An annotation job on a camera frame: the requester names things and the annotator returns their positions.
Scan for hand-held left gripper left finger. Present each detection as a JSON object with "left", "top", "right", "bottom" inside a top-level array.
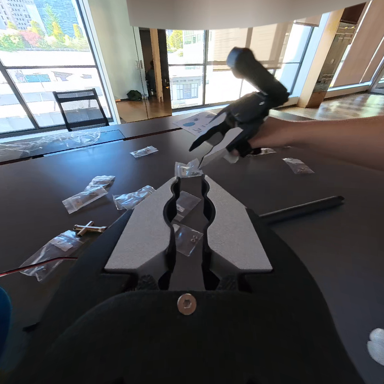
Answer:
[{"left": 104, "top": 176, "right": 181, "bottom": 282}]

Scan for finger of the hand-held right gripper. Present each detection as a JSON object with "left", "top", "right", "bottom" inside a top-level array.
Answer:
[
  {"left": 189, "top": 115, "right": 234, "bottom": 152},
  {"left": 198, "top": 127, "right": 242, "bottom": 169}
]

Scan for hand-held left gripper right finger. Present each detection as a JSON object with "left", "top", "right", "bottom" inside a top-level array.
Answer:
[{"left": 200, "top": 175, "right": 274, "bottom": 282}]

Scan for clear plastic screw bag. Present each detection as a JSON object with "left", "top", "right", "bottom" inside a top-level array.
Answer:
[{"left": 175, "top": 158, "right": 204, "bottom": 178}]

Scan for person's right forearm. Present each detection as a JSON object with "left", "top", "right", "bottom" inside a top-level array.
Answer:
[{"left": 295, "top": 115, "right": 384, "bottom": 150}]

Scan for dark desk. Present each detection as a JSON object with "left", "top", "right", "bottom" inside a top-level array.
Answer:
[{"left": 0, "top": 115, "right": 384, "bottom": 384}]

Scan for person's right hand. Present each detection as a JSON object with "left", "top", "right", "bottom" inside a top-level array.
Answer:
[{"left": 250, "top": 116, "right": 300, "bottom": 150}]

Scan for blue printed instruction manual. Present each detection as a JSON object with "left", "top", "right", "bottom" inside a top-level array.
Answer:
[{"left": 173, "top": 111, "right": 224, "bottom": 137}]

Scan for scattered clear screw bags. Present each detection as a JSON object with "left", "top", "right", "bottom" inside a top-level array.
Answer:
[{"left": 19, "top": 145, "right": 315, "bottom": 282}]

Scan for metal cross wrench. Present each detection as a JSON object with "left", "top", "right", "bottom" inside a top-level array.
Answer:
[{"left": 74, "top": 221, "right": 107, "bottom": 238}]

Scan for beige roller blind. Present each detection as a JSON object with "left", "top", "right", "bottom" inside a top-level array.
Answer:
[{"left": 210, "top": 21, "right": 315, "bottom": 70}]

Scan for large glass window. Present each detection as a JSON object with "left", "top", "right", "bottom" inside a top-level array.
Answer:
[
  {"left": 166, "top": 28, "right": 315, "bottom": 106},
  {"left": 0, "top": 0, "right": 114, "bottom": 134}
]

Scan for glass door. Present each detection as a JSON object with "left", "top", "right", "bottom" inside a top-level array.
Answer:
[{"left": 132, "top": 26, "right": 173, "bottom": 120}]

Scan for crumpled clear plastic wrap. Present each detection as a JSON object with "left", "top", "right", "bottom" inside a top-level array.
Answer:
[{"left": 0, "top": 127, "right": 101, "bottom": 163}]

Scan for black chair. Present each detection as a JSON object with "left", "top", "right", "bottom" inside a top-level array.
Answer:
[{"left": 53, "top": 89, "right": 110, "bottom": 132}]

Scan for blue fabric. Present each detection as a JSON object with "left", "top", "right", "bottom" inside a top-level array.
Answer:
[{"left": 0, "top": 286, "right": 12, "bottom": 352}]

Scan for white rounded object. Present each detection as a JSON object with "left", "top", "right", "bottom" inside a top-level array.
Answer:
[{"left": 367, "top": 328, "right": 384, "bottom": 367}]

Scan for red and black wire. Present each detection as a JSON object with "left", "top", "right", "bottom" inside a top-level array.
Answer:
[{"left": 0, "top": 256, "right": 79, "bottom": 277}]

